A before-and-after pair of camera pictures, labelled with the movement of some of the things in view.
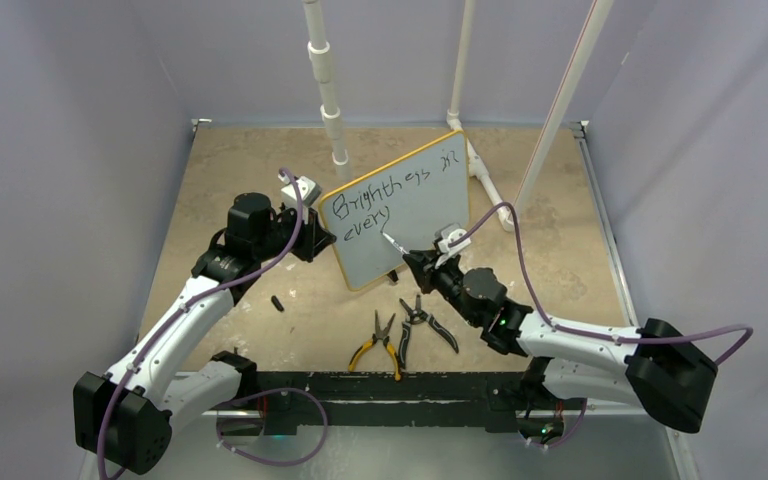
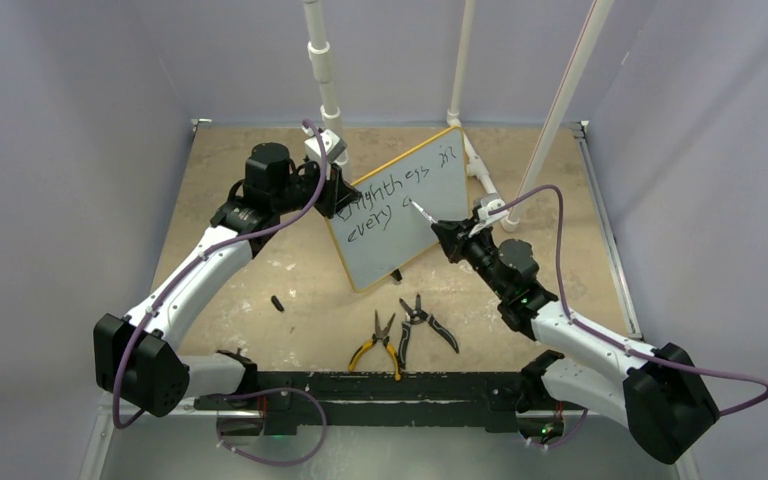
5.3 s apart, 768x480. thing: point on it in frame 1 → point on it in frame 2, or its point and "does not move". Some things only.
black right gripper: (422, 262) → (454, 236)
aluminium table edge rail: (581, 130) does not move
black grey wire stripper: (414, 316) does not move
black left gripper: (313, 237) → (336, 193)
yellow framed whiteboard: (409, 200) does not move
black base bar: (492, 399) does not move
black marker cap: (277, 303) does not move
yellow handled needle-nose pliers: (377, 336) does not move
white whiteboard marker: (394, 243) → (423, 211)
